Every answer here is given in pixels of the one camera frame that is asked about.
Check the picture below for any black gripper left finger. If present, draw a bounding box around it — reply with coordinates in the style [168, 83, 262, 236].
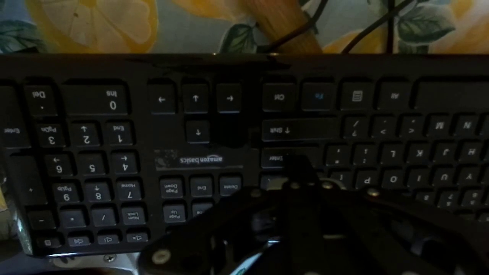
[136, 155, 305, 275]

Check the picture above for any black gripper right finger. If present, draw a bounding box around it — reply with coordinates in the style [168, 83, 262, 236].
[302, 155, 489, 275]

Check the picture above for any black computer keyboard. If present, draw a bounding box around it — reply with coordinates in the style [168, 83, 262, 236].
[0, 52, 489, 257]

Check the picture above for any lemon print tablecloth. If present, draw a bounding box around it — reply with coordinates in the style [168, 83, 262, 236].
[0, 0, 489, 57]

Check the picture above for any black keyboard cable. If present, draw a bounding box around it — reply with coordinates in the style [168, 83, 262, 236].
[253, 0, 415, 55]

